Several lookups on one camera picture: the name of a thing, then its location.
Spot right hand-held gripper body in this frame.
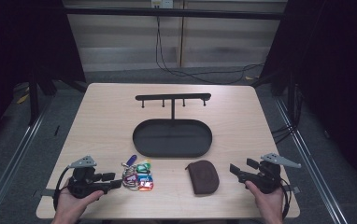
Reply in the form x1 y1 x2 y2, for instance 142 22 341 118
237 152 302 195

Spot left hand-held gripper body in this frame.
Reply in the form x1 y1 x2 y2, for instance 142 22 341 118
66 155 113 200

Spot bunch of keys colourful tags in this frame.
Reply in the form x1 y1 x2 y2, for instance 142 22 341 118
121 154 155 192

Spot brown zip pouch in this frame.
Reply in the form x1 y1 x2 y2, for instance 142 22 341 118
184 160 221 196

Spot black key rack with tray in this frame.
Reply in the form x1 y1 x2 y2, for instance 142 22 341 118
132 92 214 159

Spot person's left hand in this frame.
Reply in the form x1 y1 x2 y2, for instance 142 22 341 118
54 182 105 220

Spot person's right hand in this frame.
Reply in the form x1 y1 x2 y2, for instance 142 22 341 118
244 180 285 220

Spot black metal stand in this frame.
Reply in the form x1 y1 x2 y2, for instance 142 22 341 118
27 74 41 126

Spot yellow floor tape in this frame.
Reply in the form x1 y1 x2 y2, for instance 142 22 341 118
16 92 31 105

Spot black curtain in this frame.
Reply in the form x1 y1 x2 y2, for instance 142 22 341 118
0 0 87 150
258 0 357 195

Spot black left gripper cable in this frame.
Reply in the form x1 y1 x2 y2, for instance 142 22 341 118
52 165 72 211

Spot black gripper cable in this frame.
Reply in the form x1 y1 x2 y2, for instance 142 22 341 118
52 165 72 211
278 182 293 220

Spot grey table strap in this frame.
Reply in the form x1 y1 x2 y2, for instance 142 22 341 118
283 185 302 195
39 188 57 198

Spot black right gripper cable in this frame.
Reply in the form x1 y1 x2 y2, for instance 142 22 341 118
278 182 293 220

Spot metal floor rail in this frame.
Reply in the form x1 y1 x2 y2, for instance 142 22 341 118
274 96 348 224
0 99 53 224

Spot black floor cables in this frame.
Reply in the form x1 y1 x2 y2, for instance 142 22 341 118
271 83 302 145

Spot black wall cables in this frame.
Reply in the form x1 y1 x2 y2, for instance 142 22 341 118
155 15 265 86

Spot black horizontal frame bar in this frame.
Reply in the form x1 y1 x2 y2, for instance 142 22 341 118
64 7 286 21

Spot white wall outlet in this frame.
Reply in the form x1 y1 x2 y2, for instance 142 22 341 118
150 0 175 9

